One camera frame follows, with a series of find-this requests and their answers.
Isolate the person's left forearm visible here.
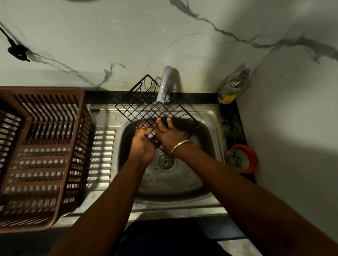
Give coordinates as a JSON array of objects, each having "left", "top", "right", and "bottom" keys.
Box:
[{"left": 49, "top": 158, "right": 148, "bottom": 256}]

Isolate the clear dish soap bottle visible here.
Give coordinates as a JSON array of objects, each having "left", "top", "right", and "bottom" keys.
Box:
[{"left": 217, "top": 68, "right": 251, "bottom": 105}]

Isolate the person's left hand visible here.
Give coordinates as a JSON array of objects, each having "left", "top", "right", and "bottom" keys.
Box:
[{"left": 129, "top": 125, "right": 159, "bottom": 167}]

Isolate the person's dark clothing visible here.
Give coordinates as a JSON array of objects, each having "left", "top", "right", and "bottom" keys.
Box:
[{"left": 113, "top": 219, "right": 233, "bottom": 256}]

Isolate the green scrub pad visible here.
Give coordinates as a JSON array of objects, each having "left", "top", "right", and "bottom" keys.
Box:
[{"left": 226, "top": 149, "right": 249, "bottom": 170}]

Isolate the silver bracelet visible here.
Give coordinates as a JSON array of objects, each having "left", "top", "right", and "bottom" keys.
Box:
[{"left": 170, "top": 140, "right": 191, "bottom": 156}]

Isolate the black power cable with plug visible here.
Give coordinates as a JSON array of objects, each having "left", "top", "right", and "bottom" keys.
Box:
[{"left": 0, "top": 26, "right": 31, "bottom": 63}]

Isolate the brown plastic dish basket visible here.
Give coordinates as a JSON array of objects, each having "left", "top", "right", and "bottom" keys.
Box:
[{"left": 0, "top": 86, "right": 92, "bottom": 234}]

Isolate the black wire rack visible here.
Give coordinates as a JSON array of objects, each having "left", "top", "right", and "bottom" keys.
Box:
[{"left": 115, "top": 75, "right": 200, "bottom": 153}]

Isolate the person's right hand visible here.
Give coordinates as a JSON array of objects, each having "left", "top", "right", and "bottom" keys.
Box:
[{"left": 153, "top": 117, "right": 198, "bottom": 159}]

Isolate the stainless steel sink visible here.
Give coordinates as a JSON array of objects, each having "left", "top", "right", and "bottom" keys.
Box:
[{"left": 52, "top": 103, "right": 229, "bottom": 227}]

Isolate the person's right forearm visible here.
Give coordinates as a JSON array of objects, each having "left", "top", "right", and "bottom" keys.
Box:
[{"left": 174, "top": 143, "right": 338, "bottom": 256}]

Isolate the chrome faucet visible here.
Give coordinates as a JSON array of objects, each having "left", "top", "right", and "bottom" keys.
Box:
[{"left": 156, "top": 65, "right": 173, "bottom": 104}]

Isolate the orange round container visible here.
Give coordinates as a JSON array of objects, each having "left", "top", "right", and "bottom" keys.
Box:
[{"left": 225, "top": 144, "right": 258, "bottom": 174}]

